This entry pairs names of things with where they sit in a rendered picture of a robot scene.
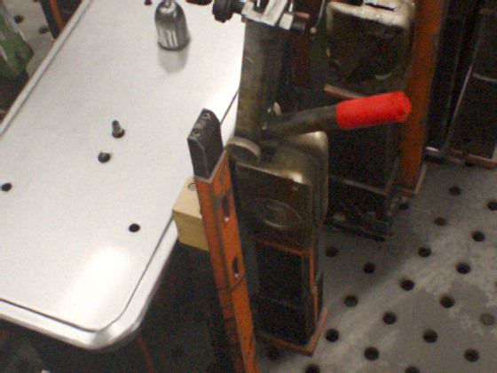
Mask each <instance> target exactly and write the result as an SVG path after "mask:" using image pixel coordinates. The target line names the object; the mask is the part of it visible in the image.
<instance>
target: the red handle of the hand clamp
mask: <svg viewBox="0 0 497 373"><path fill-rule="evenodd" d="M409 113H410V100H409V99H408V98H406V96H405V95H404V94H403V93H402V92H400V91H398V92H393V93H384V94H380V95H374V96H371V97H365V98H361V99H353V100H344V101H342V102H340V103H339V104H338V105H333V106H329V107H320V108H312V109H306V110H302V111H297V112H293V113H288V114H284V115H270V116H267V118H266V122H265V124H264V127H263V130H262V136H261V141H263V140H268V139H281V138H286V137H291V136H296V135H302V134H307V133H312V132H318V131H333V130H338V129H343V130H346V131H347V130H352V129H357V128H363V127H368V126H373V125H379V124H385V123H400V122H404V121H405V120H406V118H407V116H408V114H409Z"/></svg>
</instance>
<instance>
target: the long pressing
mask: <svg viewBox="0 0 497 373"><path fill-rule="evenodd" d="M146 1H147V0H82V2H81V3H80V4H79V5H78V8H77V10H76V11H75V12H74V14H73V15H72V16H71V18H70V20H69V21H68V23H67V24H66V26H65V27H63V30H62V32H61V33H60V34H59V35H58V37H57V38H56V40H55V42H54V43H53V45H52V46H51V48H50V49H49V50H48V52H47V53H46V55H45V56H44V57H43V59H42V60H41V62H40V64H39V65H38V67H37V68H36V69H35V71H34V72H33V75H31V77H30V78H29V79H28V81H27V82H26V84H25V86H24V87H23V88H22V90H21V91H20V93H19V94H18V97H17V98H16V100H14V101H13V103H12V104H11V105H10V108H9V109H8V110H7V112H6V113H5V115H4V116H3V119H2V120H1V121H0V321H2V322H4V323H6V324H9V325H13V326H15V327H18V328H20V329H23V330H25V331H28V332H31V333H35V334H37V335H39V336H41V337H46V338H48V339H50V340H55V341H56V342H59V343H61V344H63V345H67V346H70V347H72V348H76V349H78V350H80V351H84V352H86V353H109V352H112V351H114V350H116V349H119V348H123V347H124V346H126V345H127V344H128V343H130V341H133V340H134V339H135V338H136V337H137V336H138V334H139V333H140V332H141V331H142V329H143V328H144V327H145V326H146V322H147V320H148V319H149V317H150V315H151V313H152V311H153V309H154V306H155V304H156V303H157V301H158V299H159V297H160V295H161V293H162V290H163V289H164V287H165V285H166V283H167V281H168V279H169V277H170V274H171V273H172V271H173V269H174V267H175V264H176V263H177V261H178V259H179V257H180V255H181V253H182V251H183V247H181V245H180V241H179V238H178V232H177V229H176V226H175V220H174V217H173V214H172V210H171V208H172V206H174V204H175V201H176V199H177V198H178V195H179V193H180V191H181V190H182V188H183V185H184V184H185V182H186V180H187V178H188V177H190V178H192V179H193V178H194V176H195V175H193V167H192V164H191V160H190V152H189V147H188V145H187V140H186V139H187V137H188V135H189V133H190V130H191V129H192V128H193V125H194V124H195V122H196V121H197V119H198V115H199V114H200V112H201V111H202V109H203V108H208V109H211V110H213V112H214V114H215V115H216V116H217V117H218V118H219V120H220V130H221V135H222V140H223V146H224V150H225V145H226V143H227V141H228V139H229V138H233V137H234V129H235V122H236V106H237V98H238V90H239V81H240V73H241V58H242V50H243V34H244V27H245V24H243V23H241V16H240V15H238V14H236V13H235V14H234V15H233V17H232V18H231V19H230V20H228V21H227V22H226V23H225V24H222V23H220V22H217V21H215V20H214V16H213V15H212V7H213V2H212V3H210V4H208V5H204V6H201V5H198V4H191V3H187V2H186V1H185V0H175V1H176V2H177V3H180V5H181V6H182V7H183V11H184V12H185V16H186V20H187V25H188V29H189V34H190V41H189V43H188V44H187V46H185V47H184V48H181V49H178V50H175V51H169V50H166V49H164V48H162V47H161V46H160V45H159V43H158V36H157V33H156V29H155V25H154V11H155V9H156V7H157V5H158V3H160V2H161V1H163V0H151V1H153V3H152V4H151V5H145V2H146ZM114 120H117V121H118V122H119V123H120V124H121V126H122V130H123V131H124V135H123V136H122V137H121V138H119V139H116V138H115V137H114V136H113V128H112V122H113V121H114ZM100 152H106V153H107V154H110V159H109V161H107V162H105V163H101V162H100V161H99V160H98V158H99V153H100ZM5 183H10V184H11V185H12V188H11V189H10V191H2V186H3V184H5ZM132 224H138V225H139V230H138V231H137V232H136V233H132V232H130V225H132Z"/></svg>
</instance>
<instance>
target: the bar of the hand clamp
mask: <svg viewBox="0 0 497 373"><path fill-rule="evenodd" d="M291 1H292V0H259V3H258V0H247V1H246V3H245V2H243V1H241V0H214V1H213V7H212V15H213V16H214V20H215V21H217V22H220V23H222V24H225V23H226V22H227V21H228V20H230V19H231V18H232V17H233V15H234V14H235V13H236V14H238V15H240V16H241V23H243V24H245V27H244V34H243V50H242V58H241V73H240V81H239V90H238V98H237V106H236V122H235V129H234V137H238V138H242V139H249V140H251V141H252V142H253V143H255V144H256V145H257V146H258V147H260V141H261V136H262V130H263V127H264V124H265V122H266V118H267V116H270V115H273V109H274V103H275V99H276V93H277V89H278V83H279V78H280V70H281V60H282V54H283V49H284V44H285V40H286V39H288V37H289V35H290V33H291V34H294V35H297V36H301V37H302V36H303V34H304V30H305V26H306V23H303V22H302V21H299V20H296V12H292V11H290V5H291Z"/></svg>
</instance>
